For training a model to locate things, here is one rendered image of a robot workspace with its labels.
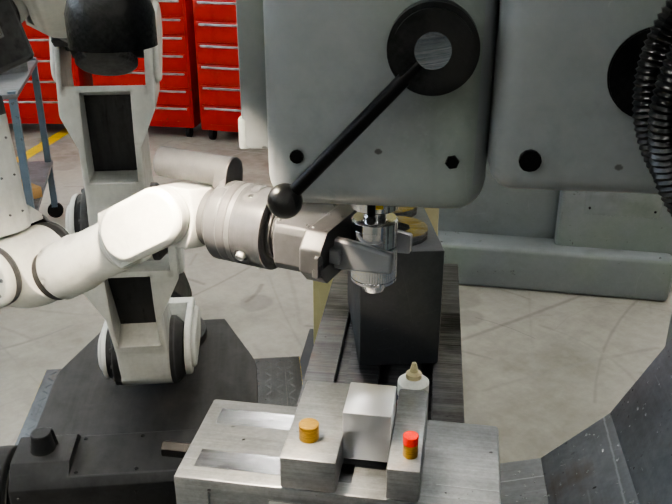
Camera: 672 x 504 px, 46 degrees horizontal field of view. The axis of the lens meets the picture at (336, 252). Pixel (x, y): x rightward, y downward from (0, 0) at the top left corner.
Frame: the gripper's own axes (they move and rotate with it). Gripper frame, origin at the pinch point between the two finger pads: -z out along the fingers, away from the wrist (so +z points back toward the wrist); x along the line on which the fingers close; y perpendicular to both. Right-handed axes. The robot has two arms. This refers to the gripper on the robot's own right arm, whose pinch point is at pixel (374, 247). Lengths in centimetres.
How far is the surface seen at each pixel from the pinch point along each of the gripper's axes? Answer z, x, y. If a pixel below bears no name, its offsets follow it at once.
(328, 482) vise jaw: 0.7, -9.0, 23.3
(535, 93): -15.7, -7.5, -19.0
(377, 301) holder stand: 9.6, 26.7, 20.9
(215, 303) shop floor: 141, 182, 125
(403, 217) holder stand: 10.0, 37.5, 11.8
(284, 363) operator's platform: 62, 95, 84
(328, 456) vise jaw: 1.1, -8.1, 20.7
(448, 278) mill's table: 9, 60, 32
